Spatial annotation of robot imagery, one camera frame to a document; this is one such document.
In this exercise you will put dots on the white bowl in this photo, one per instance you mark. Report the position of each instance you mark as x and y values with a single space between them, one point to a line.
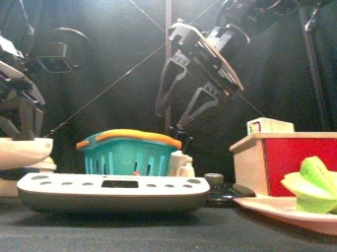
22 152

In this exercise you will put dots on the pink plate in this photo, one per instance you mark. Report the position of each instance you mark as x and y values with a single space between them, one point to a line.
285 213

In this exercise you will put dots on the black round knob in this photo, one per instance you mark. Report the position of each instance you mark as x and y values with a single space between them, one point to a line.
221 195

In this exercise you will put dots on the small white toy pitcher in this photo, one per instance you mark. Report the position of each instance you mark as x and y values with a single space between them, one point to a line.
181 165

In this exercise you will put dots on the green toy lettuce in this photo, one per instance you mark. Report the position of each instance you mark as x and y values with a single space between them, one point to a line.
314 187

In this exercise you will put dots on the white digital kitchen scale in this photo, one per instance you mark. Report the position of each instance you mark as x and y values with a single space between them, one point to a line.
110 193

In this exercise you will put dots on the metal frame pole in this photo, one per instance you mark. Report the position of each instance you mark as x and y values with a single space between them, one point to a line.
168 19
314 72

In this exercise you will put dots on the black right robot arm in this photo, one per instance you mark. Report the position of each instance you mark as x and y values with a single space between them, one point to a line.
245 19

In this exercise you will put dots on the teal basket with orange rim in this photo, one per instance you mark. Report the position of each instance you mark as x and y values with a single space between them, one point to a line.
125 154

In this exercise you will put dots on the wooden box with red panel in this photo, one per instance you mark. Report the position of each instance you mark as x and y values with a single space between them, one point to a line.
281 164

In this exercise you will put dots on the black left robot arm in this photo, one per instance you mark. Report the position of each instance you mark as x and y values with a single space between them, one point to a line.
62 49

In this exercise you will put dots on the small white wooden block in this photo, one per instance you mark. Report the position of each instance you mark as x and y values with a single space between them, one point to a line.
272 126

